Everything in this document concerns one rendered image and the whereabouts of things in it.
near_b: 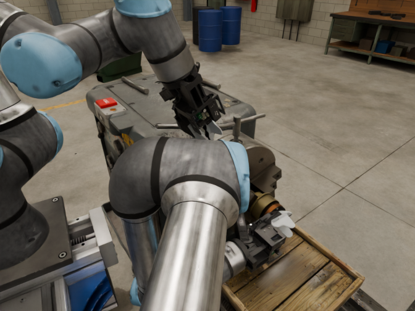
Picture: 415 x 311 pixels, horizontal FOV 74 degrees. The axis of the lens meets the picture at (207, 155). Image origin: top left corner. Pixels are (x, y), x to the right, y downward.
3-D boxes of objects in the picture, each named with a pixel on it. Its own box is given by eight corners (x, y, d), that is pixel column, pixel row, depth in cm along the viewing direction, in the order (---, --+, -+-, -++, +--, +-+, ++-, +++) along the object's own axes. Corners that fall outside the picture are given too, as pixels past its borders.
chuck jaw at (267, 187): (242, 174, 88) (268, 155, 92) (243, 184, 92) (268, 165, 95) (267, 194, 81) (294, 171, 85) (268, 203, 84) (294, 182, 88)
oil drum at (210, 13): (194, 49, 703) (192, 10, 654) (212, 45, 733) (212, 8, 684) (207, 53, 664) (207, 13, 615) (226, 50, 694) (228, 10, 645)
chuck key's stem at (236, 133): (236, 147, 84) (238, 113, 77) (240, 151, 82) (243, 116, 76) (230, 149, 83) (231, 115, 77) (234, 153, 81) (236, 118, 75)
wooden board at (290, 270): (207, 276, 86) (207, 268, 84) (285, 224, 103) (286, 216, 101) (281, 369, 66) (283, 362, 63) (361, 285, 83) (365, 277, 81)
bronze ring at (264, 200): (244, 194, 78) (267, 213, 72) (267, 182, 83) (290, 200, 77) (241, 217, 84) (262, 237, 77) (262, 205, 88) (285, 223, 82)
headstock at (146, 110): (99, 162, 137) (79, 86, 115) (181, 134, 160) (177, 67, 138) (154, 241, 97) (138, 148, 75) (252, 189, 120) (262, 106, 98)
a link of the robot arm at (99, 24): (32, 35, 40) (94, 10, 37) (73, 23, 50) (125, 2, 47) (63, 85, 44) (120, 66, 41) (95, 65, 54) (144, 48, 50)
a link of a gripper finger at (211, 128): (222, 151, 64) (209, 123, 57) (207, 140, 68) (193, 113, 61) (232, 142, 64) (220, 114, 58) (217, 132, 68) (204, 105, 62)
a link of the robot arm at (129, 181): (74, 156, 40) (128, 319, 68) (146, 161, 39) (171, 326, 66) (108, 120, 50) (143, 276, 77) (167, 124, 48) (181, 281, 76)
